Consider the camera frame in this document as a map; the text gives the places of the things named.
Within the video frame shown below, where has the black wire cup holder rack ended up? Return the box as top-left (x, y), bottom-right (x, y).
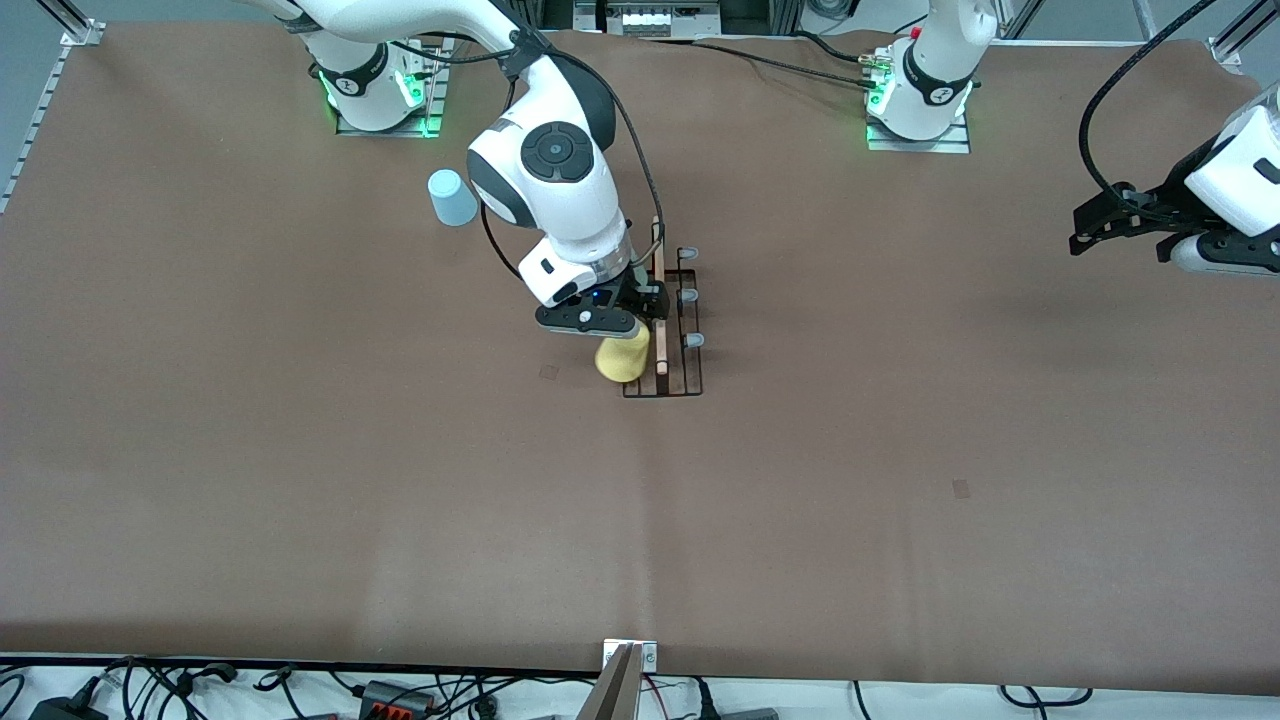
top-left (622, 215), bottom-right (707, 400)

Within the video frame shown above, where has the yellow plastic cup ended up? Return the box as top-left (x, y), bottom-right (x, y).
top-left (595, 325), bottom-right (652, 384)

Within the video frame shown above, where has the light blue plastic cup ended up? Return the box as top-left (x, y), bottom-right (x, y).
top-left (427, 168), bottom-right (479, 228)

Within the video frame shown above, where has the brown table cover mat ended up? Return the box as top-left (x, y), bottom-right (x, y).
top-left (0, 28), bottom-right (1280, 696)

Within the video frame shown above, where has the white labelled control box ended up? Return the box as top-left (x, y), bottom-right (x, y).
top-left (575, 0), bottom-right (721, 39)

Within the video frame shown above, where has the black orange connector block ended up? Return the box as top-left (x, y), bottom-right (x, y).
top-left (358, 680), bottom-right (437, 717)

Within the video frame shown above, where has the black power adapter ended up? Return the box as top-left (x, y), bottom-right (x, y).
top-left (28, 697), bottom-right (109, 720)

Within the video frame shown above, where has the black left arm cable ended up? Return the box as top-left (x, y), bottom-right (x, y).
top-left (1078, 0), bottom-right (1206, 201)

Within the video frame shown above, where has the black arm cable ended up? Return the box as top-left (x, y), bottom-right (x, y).
top-left (385, 35), bottom-right (669, 286)
top-left (1078, 0), bottom-right (1206, 201)

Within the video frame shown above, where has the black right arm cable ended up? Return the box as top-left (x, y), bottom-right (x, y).
top-left (385, 35), bottom-right (669, 286)

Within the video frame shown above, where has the aluminium frame profile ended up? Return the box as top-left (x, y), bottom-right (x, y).
top-left (0, 45), bottom-right (73, 216)
top-left (1208, 0), bottom-right (1280, 69)
top-left (35, 0), bottom-right (103, 48)

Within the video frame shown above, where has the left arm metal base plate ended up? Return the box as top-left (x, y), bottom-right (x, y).
top-left (865, 110), bottom-right (973, 154)

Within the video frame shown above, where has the black base supply cable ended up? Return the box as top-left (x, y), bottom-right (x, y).
top-left (640, 30), bottom-right (881, 91)

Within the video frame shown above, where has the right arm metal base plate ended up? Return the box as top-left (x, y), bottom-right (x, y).
top-left (335, 30), bottom-right (446, 139)

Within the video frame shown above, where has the grey metal post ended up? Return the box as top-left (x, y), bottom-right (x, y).
top-left (575, 643), bottom-right (646, 720)

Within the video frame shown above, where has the black looped floor cable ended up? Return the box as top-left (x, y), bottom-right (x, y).
top-left (1000, 685), bottom-right (1093, 709)

